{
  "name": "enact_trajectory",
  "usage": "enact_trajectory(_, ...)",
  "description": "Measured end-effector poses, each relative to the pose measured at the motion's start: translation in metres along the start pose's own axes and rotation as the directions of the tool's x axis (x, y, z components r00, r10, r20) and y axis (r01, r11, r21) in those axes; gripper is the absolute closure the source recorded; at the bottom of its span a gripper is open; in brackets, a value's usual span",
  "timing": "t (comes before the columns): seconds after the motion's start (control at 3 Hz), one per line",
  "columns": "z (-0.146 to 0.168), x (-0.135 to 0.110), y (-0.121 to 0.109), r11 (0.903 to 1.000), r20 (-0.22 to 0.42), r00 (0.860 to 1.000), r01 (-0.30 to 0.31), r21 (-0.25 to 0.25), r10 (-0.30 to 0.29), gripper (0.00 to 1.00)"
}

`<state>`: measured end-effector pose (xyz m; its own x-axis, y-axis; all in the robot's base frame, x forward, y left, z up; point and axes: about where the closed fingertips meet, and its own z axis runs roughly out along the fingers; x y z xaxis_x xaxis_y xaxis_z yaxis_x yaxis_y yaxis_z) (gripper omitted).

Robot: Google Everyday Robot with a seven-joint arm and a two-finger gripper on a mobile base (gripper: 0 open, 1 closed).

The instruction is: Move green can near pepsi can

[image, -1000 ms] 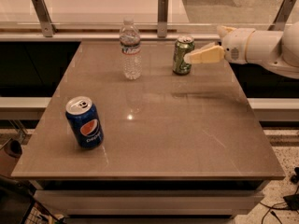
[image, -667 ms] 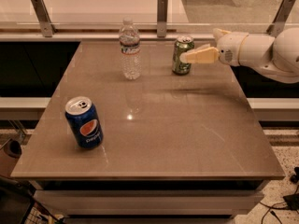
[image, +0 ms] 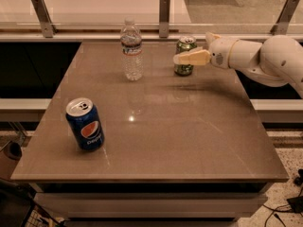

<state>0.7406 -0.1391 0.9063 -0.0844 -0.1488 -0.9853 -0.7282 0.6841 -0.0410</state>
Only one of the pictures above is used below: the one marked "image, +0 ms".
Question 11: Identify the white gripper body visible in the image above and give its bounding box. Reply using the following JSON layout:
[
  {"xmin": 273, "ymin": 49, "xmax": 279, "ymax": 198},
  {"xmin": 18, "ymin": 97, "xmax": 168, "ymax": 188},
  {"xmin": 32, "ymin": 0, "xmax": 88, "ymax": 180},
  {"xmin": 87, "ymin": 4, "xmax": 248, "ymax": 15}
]
[{"xmin": 208, "ymin": 37, "xmax": 238, "ymax": 69}]

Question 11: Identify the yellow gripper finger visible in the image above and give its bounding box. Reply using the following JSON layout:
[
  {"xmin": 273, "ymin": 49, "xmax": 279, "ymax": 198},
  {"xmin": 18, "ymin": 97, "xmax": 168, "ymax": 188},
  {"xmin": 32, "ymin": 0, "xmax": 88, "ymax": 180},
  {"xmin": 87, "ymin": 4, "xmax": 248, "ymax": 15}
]
[
  {"xmin": 173, "ymin": 47, "xmax": 210, "ymax": 66},
  {"xmin": 205, "ymin": 32, "xmax": 221, "ymax": 45}
]

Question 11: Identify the green soda can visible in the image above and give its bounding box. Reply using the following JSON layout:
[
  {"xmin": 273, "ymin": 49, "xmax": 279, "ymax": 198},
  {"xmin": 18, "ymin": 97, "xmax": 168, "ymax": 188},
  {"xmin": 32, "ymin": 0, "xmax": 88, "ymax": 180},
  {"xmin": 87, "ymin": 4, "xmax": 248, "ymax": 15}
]
[{"xmin": 174, "ymin": 35, "xmax": 197, "ymax": 77}]

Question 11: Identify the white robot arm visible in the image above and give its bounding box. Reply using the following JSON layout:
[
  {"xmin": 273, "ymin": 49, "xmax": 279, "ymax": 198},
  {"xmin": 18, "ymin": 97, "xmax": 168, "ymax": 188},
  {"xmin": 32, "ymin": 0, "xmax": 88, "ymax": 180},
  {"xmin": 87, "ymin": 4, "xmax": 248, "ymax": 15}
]
[{"xmin": 173, "ymin": 32, "xmax": 303, "ymax": 97}]

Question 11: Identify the blue pepsi can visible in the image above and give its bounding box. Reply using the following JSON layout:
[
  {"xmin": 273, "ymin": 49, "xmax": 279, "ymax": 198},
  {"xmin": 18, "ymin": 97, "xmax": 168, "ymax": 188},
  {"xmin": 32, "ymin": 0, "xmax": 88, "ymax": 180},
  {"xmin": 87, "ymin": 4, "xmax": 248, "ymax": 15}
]
[{"xmin": 65, "ymin": 97, "xmax": 104, "ymax": 151}]

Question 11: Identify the clear plastic water bottle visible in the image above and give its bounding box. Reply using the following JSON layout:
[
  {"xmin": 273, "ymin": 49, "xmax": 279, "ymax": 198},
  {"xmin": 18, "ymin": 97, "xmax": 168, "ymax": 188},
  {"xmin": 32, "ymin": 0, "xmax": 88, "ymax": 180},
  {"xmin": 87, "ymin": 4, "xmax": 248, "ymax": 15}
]
[{"xmin": 120, "ymin": 17, "xmax": 143, "ymax": 81}]

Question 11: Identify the brown round bin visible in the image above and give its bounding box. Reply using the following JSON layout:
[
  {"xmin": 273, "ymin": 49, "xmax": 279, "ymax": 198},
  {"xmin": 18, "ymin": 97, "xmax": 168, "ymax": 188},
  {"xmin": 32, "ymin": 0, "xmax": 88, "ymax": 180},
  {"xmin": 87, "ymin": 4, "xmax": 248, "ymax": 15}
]
[{"xmin": 0, "ymin": 141, "xmax": 22, "ymax": 180}]

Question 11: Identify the middle metal railing bracket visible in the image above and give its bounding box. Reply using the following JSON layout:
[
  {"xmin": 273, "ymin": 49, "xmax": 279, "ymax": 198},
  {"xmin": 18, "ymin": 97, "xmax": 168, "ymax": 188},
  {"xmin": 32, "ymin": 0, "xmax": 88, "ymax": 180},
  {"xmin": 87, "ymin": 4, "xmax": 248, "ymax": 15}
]
[{"xmin": 159, "ymin": 0, "xmax": 170, "ymax": 38}]

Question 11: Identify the metal railing bracket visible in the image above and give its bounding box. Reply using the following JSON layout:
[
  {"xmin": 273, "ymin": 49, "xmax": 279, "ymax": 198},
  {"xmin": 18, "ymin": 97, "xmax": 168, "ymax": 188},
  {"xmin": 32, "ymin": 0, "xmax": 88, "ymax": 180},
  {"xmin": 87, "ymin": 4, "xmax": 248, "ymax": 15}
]
[
  {"xmin": 270, "ymin": 0, "xmax": 300, "ymax": 35},
  {"xmin": 31, "ymin": 0, "xmax": 56, "ymax": 38},
  {"xmin": 159, "ymin": 0, "xmax": 170, "ymax": 38}
]

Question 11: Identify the right metal railing bracket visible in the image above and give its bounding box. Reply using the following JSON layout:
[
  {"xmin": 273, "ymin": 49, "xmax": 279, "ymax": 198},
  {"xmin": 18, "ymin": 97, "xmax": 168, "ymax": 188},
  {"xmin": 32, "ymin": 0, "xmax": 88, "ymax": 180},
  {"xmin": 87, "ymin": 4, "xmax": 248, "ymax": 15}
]
[{"xmin": 270, "ymin": 0, "xmax": 300, "ymax": 35}]

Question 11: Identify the left metal railing bracket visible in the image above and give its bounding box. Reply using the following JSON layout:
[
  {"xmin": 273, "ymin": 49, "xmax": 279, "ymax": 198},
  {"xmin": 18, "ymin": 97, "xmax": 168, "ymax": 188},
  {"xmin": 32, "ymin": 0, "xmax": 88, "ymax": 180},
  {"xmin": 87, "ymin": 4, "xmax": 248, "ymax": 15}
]
[{"xmin": 31, "ymin": 0, "xmax": 56, "ymax": 38}]

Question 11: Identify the black power adapter with cables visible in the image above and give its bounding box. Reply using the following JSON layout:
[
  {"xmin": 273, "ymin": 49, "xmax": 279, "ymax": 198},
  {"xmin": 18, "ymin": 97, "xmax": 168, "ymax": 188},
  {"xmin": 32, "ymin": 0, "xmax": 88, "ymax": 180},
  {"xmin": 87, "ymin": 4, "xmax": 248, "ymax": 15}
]
[{"xmin": 261, "ymin": 168, "xmax": 303, "ymax": 227}]

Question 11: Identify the black wire basket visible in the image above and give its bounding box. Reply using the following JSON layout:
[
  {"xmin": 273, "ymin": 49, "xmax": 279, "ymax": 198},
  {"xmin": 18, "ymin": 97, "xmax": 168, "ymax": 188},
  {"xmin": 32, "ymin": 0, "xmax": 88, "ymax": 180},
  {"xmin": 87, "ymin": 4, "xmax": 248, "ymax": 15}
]
[{"xmin": 0, "ymin": 186, "xmax": 64, "ymax": 227}]

